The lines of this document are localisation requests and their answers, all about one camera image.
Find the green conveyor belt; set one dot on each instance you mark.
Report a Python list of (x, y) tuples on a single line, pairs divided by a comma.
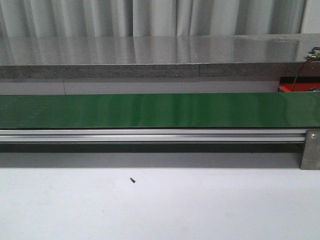
[(161, 110)]

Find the grey stone counter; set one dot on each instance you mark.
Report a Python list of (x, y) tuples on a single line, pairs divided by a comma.
[(218, 56)]

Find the red plastic bin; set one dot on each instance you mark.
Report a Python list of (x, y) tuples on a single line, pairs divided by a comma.
[(301, 84)]

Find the green circuit board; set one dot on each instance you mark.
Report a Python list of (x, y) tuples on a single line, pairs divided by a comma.
[(314, 54)]

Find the white pleated curtain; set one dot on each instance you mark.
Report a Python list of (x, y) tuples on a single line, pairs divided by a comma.
[(139, 18)]

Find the aluminium conveyor rail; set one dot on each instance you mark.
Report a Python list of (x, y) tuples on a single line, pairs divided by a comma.
[(152, 135)]

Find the metal support bracket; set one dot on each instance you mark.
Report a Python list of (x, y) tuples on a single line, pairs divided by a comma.
[(311, 153)]

